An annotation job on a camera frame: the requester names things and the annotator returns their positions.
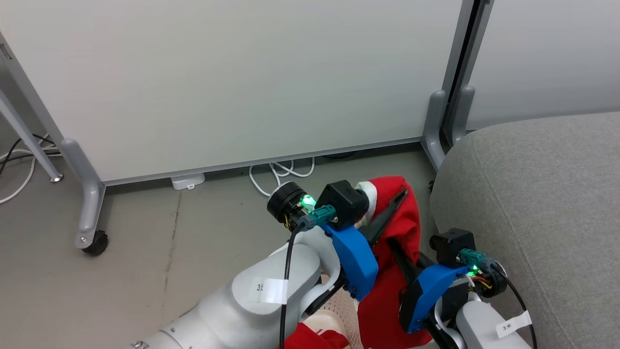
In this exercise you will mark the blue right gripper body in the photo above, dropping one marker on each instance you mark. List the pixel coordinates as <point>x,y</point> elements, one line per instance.
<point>426,291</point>

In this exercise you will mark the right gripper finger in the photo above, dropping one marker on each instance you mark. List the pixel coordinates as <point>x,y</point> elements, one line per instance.
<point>425,261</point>
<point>403,264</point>

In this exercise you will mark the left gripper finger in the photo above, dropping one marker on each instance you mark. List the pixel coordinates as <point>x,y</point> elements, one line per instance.
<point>387,215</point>

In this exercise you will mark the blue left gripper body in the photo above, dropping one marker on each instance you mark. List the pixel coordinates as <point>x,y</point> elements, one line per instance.
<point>356,261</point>

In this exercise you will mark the red garment with white trim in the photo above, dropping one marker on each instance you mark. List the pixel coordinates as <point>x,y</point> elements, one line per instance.
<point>407,228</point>

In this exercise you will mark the plain red garment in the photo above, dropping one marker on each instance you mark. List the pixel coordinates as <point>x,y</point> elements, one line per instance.
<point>310,339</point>

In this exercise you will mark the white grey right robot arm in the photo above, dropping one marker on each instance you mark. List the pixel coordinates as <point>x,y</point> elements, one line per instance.
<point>484,325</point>

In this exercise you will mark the white perforated laundry basket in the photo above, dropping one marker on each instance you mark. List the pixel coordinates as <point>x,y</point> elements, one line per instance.
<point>339,310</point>

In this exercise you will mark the grey fabric sofa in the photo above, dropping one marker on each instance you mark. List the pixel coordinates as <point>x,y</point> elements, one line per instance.
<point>542,203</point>

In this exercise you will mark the small white floor adapter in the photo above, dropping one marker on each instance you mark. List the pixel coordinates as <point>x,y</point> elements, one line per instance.
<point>188,181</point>

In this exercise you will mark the wide white partition panel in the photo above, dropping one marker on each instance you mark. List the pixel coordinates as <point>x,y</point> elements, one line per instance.
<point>218,87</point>

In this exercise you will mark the narrow white partition panel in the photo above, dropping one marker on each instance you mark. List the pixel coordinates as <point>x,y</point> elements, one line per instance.
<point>547,58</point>

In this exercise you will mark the large black caster wheel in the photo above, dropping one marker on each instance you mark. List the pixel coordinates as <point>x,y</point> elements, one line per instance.
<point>97,244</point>

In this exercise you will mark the grey metal table leg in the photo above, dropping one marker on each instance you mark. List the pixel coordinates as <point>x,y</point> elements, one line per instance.
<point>29,138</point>

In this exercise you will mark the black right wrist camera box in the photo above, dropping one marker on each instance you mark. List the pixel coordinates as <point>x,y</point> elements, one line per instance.
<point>453,245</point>

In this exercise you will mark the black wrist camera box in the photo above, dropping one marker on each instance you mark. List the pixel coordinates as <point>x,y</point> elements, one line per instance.
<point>341,203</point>
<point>453,245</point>

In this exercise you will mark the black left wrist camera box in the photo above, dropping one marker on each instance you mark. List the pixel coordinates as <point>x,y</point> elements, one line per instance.
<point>341,203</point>

